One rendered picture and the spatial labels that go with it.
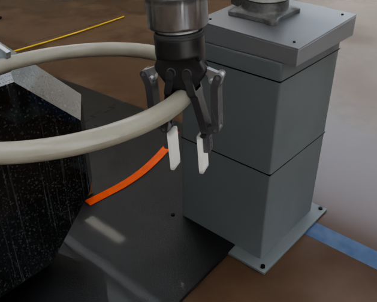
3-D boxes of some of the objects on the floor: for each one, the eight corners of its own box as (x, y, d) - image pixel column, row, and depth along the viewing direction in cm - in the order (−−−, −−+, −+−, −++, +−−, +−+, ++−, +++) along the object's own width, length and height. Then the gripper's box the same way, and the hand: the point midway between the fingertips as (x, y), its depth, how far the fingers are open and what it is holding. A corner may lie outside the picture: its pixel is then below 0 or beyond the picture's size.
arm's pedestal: (234, 169, 233) (244, 6, 191) (326, 210, 205) (362, 31, 163) (165, 218, 201) (159, 36, 159) (264, 275, 173) (288, 72, 131)
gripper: (243, 23, 69) (244, 162, 80) (135, 21, 74) (151, 152, 85) (229, 36, 62) (233, 186, 73) (113, 33, 68) (133, 172, 79)
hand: (187, 150), depth 78 cm, fingers closed on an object, 4 cm apart
